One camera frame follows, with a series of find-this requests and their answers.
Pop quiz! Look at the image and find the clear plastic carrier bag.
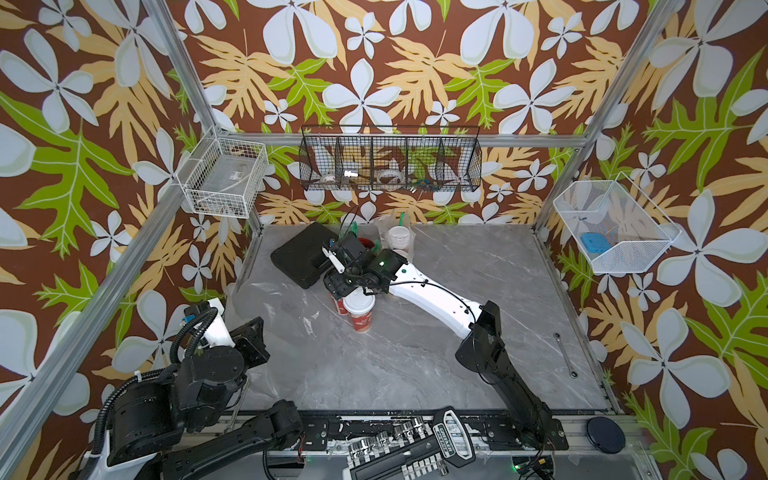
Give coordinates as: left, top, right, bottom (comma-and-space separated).
374, 212, 416, 262

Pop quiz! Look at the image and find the white lid cup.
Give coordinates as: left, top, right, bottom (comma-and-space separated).
342, 287, 375, 333
386, 225, 413, 256

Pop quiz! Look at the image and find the black lid red cup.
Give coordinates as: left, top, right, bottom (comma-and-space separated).
331, 296, 348, 316

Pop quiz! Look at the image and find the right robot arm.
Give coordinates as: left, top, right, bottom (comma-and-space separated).
321, 233, 568, 450

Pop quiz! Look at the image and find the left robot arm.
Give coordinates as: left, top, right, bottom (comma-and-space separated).
71, 317, 305, 479

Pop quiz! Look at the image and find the red straw holder cup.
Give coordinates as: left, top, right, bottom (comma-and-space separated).
358, 237, 376, 251

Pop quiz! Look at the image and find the green wrapped straws bundle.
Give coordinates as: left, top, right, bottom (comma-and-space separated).
350, 222, 381, 253

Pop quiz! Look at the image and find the black plastic case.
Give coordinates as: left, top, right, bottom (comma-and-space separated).
270, 223, 338, 289

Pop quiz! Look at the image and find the socket wrench set tray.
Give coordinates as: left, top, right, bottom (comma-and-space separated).
342, 407, 476, 479

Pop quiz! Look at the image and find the blue object in basket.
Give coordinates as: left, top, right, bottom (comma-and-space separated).
581, 232, 613, 256

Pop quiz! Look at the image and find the round black puck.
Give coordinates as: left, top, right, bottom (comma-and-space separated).
586, 417, 626, 455

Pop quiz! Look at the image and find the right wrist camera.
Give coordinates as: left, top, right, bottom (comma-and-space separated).
321, 247, 346, 274

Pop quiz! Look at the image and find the black wire basket centre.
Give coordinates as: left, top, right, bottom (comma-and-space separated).
297, 125, 482, 192

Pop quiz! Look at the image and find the black mounting rail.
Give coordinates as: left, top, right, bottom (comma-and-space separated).
298, 409, 569, 452

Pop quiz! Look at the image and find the white wire basket left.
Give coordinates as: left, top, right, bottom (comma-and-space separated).
178, 128, 269, 219

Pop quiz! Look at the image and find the white wire basket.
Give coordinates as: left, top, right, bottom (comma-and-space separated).
178, 128, 269, 219
553, 173, 682, 275

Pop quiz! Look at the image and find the white wire basket right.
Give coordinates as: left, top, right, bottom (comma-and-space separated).
553, 173, 682, 275

